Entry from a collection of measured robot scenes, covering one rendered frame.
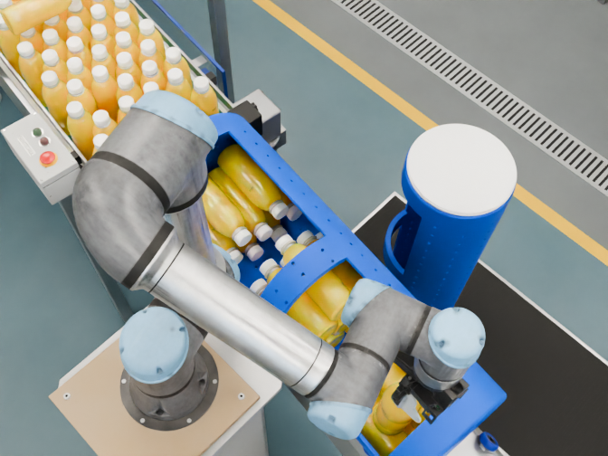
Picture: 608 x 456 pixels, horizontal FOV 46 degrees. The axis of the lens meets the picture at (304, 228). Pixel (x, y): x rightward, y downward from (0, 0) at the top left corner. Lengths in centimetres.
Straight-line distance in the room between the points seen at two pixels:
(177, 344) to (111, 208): 40
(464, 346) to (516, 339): 168
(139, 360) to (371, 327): 43
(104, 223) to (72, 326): 196
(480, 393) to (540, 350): 128
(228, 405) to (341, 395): 51
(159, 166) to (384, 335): 37
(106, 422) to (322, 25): 252
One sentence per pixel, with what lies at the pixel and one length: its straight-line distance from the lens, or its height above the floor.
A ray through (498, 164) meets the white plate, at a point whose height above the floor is 104.
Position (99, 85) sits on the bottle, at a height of 108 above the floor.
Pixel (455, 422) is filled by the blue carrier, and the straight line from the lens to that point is 136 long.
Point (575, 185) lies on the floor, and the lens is 322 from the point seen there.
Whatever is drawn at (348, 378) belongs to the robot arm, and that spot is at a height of 162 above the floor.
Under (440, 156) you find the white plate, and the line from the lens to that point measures 184.
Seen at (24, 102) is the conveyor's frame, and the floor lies 90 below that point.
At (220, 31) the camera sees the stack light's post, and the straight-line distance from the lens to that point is 220.
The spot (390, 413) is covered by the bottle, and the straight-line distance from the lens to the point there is 135.
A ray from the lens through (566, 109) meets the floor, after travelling 346.
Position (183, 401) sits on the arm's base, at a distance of 136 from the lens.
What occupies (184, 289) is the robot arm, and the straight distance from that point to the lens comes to 88.
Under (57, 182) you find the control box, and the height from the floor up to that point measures 107.
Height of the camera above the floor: 252
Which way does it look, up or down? 61 degrees down
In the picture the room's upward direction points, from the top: 2 degrees clockwise
